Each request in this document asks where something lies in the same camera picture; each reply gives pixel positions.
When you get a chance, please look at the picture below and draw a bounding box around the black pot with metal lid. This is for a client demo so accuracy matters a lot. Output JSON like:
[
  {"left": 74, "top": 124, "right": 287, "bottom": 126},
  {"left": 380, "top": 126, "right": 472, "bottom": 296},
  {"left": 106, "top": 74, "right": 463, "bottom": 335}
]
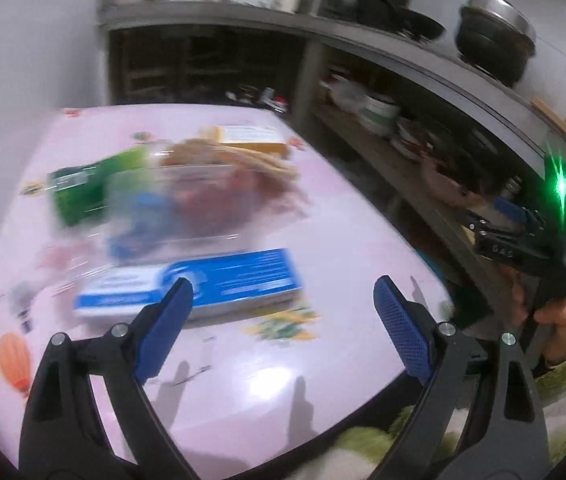
[{"left": 454, "top": 0, "right": 538, "bottom": 87}]

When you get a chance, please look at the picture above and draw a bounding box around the stack of bowls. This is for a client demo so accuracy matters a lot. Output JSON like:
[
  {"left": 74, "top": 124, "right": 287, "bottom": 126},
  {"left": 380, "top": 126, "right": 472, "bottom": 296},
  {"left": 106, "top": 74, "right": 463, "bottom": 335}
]
[{"left": 357, "top": 91, "right": 400, "bottom": 137}]

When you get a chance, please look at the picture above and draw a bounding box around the clear plastic container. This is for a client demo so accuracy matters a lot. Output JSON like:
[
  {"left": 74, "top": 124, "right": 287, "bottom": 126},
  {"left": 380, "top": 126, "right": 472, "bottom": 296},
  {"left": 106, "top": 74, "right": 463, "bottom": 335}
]
[{"left": 105, "top": 160, "right": 308, "bottom": 263}]

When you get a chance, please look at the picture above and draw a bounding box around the fuzzy green white clothing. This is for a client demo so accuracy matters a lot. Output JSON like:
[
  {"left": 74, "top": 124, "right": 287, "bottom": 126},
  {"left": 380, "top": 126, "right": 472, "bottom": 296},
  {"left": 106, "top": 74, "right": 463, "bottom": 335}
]
[{"left": 308, "top": 400, "right": 566, "bottom": 480}]

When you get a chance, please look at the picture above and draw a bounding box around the small blue carton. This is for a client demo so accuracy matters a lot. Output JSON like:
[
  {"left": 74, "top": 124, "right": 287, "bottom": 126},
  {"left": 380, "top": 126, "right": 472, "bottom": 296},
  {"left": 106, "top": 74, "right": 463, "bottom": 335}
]
[{"left": 110, "top": 192, "right": 178, "bottom": 261}]

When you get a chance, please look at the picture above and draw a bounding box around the yellow cardboard box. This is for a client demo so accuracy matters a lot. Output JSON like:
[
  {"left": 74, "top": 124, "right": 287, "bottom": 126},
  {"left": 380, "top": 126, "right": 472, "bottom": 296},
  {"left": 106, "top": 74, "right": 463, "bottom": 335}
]
[{"left": 202, "top": 124, "right": 290, "bottom": 159}]

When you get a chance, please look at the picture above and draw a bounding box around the red tin can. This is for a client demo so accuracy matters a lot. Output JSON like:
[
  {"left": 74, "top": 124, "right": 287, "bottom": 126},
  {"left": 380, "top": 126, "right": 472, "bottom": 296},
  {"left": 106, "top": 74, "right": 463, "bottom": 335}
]
[{"left": 173, "top": 175, "right": 264, "bottom": 236}]

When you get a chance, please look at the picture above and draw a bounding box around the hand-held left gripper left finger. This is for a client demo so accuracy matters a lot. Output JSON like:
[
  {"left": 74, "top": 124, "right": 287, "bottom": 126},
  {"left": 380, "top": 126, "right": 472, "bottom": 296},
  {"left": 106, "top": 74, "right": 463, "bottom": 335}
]
[{"left": 19, "top": 276, "right": 201, "bottom": 480}]

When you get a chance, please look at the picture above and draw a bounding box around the grey perforated shelf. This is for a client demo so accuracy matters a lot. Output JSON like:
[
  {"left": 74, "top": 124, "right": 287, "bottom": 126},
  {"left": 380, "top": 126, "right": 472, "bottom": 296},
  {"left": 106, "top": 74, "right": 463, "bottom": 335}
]
[{"left": 312, "top": 102, "right": 518, "bottom": 311}]

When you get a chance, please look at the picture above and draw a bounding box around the person's right hand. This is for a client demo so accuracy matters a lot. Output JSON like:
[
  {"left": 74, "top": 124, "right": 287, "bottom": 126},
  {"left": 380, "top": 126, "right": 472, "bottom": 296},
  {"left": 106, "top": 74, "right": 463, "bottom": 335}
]
[{"left": 510, "top": 272, "right": 566, "bottom": 366}]

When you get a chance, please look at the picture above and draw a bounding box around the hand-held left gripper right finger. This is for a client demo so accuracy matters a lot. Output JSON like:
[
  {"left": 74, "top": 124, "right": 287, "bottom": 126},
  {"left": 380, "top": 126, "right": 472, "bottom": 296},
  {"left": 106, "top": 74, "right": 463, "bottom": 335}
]
[{"left": 373, "top": 275, "right": 548, "bottom": 480}]

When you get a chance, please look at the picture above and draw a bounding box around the green plastic bottle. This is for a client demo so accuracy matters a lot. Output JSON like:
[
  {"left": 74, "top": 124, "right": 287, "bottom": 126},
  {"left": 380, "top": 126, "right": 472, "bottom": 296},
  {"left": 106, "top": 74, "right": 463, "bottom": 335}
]
[{"left": 47, "top": 149, "right": 164, "bottom": 227}]

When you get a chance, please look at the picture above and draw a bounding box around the black wok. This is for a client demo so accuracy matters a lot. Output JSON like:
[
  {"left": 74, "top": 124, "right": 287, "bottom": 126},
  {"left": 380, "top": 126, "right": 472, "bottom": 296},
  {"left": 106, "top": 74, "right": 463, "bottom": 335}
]
[{"left": 357, "top": 0, "right": 448, "bottom": 45}]

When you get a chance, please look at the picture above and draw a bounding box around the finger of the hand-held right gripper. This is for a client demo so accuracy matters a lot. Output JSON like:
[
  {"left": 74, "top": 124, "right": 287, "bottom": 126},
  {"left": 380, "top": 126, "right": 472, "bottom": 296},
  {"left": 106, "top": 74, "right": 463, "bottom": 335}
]
[
  {"left": 493, "top": 197, "right": 548, "bottom": 233},
  {"left": 455, "top": 207, "right": 504, "bottom": 243}
]

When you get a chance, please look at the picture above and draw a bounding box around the blue cardboard box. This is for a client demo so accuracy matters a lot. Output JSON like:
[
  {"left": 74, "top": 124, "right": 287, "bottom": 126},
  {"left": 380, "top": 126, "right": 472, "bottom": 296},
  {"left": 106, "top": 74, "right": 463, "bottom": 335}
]
[{"left": 74, "top": 248, "right": 304, "bottom": 322}]

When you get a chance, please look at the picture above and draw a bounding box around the grey concrete counter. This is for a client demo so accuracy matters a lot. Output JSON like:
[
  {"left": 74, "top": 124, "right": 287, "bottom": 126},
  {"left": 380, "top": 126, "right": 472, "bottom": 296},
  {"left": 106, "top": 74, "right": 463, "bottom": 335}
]
[{"left": 97, "top": 0, "right": 566, "bottom": 241}]

